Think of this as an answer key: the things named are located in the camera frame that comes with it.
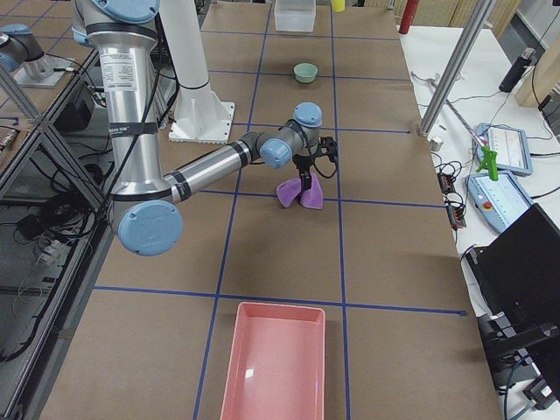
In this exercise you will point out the red cylinder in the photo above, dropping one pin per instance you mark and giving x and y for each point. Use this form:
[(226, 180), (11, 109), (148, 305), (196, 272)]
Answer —
[(408, 16)]

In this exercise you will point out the translucent plastic storage box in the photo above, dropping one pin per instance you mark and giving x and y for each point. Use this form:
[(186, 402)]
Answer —
[(295, 15)]

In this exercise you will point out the mint green bowl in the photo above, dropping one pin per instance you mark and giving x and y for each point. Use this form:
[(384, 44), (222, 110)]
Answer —
[(305, 73)]

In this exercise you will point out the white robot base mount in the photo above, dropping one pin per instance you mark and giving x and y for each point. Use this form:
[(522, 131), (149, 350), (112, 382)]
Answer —
[(199, 114)]

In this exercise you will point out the yellow plastic cup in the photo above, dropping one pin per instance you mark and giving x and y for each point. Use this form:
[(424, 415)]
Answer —
[(338, 5)]

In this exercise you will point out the aluminium frame post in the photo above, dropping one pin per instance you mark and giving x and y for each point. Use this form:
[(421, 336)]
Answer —
[(455, 63)]

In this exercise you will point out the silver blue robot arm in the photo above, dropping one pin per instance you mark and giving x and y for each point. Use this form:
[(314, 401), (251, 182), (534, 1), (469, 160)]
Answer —
[(24, 57), (169, 129)]

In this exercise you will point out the blue teach pendant tablet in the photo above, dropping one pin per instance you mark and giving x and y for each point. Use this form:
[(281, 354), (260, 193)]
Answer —
[(511, 145)]

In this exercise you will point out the black laptop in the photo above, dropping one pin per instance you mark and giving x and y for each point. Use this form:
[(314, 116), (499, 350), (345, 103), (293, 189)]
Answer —
[(518, 273)]

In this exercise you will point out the purple microfiber cloth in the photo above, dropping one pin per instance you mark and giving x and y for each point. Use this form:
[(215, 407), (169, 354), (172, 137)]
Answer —
[(291, 191)]

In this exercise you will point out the reacher grabber tool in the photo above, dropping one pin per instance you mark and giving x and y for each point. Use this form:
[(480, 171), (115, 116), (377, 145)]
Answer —
[(478, 143)]

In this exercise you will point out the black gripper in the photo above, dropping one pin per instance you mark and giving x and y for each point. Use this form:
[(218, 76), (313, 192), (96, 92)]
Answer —
[(301, 164)]

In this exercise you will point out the pink plastic tray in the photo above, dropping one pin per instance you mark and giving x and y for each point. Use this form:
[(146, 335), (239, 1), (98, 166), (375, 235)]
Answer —
[(277, 363)]

